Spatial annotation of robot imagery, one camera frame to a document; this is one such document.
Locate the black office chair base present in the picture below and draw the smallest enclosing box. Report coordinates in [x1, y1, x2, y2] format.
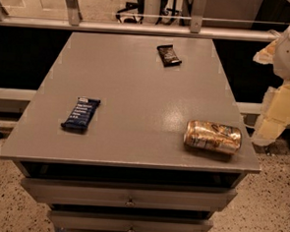
[116, 0, 145, 24]

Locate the orange soda can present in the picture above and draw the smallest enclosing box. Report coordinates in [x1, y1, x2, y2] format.
[184, 120, 242, 155]

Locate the lower grey drawer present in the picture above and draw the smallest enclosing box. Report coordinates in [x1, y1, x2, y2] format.
[48, 210, 212, 232]

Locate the grey drawer cabinet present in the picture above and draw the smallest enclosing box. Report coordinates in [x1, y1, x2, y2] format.
[0, 33, 260, 232]

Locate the blue snack bar wrapper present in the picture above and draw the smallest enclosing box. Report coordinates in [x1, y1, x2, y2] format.
[61, 97, 100, 130]

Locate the upper grey drawer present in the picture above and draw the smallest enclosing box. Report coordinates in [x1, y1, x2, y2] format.
[21, 178, 237, 211]

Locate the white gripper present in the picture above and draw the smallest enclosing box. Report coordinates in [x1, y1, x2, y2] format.
[251, 25, 290, 146]

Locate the grey drawer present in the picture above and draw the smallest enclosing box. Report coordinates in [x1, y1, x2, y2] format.
[21, 178, 237, 211]
[48, 210, 212, 232]

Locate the metal railing with glass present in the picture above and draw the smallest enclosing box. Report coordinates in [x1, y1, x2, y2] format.
[0, 0, 290, 42]

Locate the dark brown snack packet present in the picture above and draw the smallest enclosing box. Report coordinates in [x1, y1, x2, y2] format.
[157, 44, 182, 67]

